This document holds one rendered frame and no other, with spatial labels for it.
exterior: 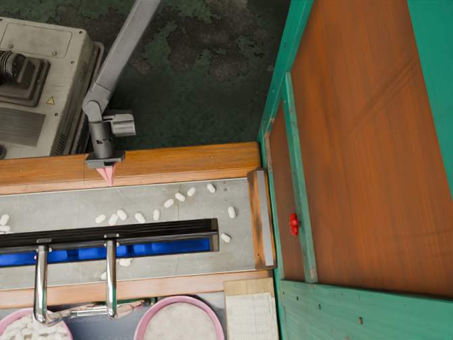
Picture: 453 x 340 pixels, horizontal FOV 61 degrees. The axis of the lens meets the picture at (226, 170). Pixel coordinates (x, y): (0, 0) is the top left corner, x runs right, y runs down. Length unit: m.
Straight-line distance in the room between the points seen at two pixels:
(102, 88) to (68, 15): 1.61
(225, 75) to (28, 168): 1.26
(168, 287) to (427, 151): 1.00
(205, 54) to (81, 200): 1.29
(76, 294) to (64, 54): 1.07
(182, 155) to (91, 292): 0.51
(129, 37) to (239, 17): 1.50
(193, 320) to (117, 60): 0.79
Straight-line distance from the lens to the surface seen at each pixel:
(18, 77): 1.79
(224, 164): 1.27
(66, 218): 1.35
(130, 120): 1.10
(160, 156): 1.29
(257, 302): 1.21
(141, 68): 2.33
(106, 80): 1.06
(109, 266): 0.90
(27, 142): 1.79
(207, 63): 2.30
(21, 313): 1.38
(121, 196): 1.31
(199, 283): 1.22
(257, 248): 1.16
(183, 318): 1.27
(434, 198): 0.34
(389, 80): 0.40
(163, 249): 0.92
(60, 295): 1.32
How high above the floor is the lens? 1.98
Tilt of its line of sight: 75 degrees down
